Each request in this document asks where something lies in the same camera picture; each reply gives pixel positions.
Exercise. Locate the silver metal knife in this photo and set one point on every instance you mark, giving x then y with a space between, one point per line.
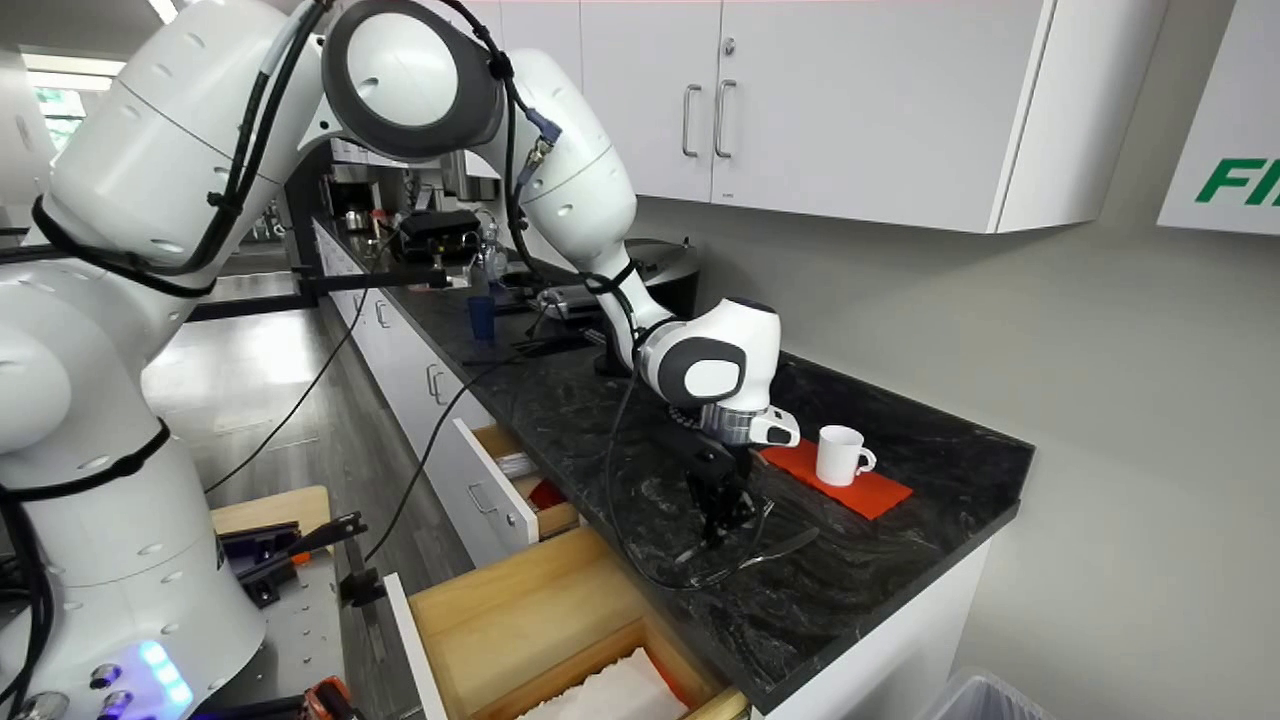
780 545

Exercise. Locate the white wall cabinet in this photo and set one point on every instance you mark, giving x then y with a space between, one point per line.
853 106

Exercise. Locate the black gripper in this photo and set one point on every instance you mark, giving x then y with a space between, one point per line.
720 470

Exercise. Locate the white ceramic mug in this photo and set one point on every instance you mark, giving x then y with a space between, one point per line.
843 456

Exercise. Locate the large open wooden drawer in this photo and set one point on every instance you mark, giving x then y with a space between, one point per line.
534 627

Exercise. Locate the red item in small drawer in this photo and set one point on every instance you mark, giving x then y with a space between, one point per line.
544 493

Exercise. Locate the light wooden board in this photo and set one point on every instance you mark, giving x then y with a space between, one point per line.
275 506

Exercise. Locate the black and orange clamp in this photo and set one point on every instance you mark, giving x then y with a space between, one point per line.
284 554
313 701

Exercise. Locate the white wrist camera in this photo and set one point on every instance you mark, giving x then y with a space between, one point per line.
763 425

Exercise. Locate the white paper napkin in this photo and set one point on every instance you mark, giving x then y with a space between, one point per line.
604 692

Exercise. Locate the small open wooden drawer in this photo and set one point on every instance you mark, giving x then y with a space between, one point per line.
484 503

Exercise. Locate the white sign with green letters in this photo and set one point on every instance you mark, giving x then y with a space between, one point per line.
1235 145

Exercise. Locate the red rectangular mat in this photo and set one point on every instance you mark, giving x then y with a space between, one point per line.
874 496

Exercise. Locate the black pod coffee maker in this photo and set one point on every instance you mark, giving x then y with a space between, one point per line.
667 266

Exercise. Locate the white base cabinet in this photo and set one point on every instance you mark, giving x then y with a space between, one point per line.
402 361

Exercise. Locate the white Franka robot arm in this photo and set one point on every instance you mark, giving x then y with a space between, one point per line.
135 145

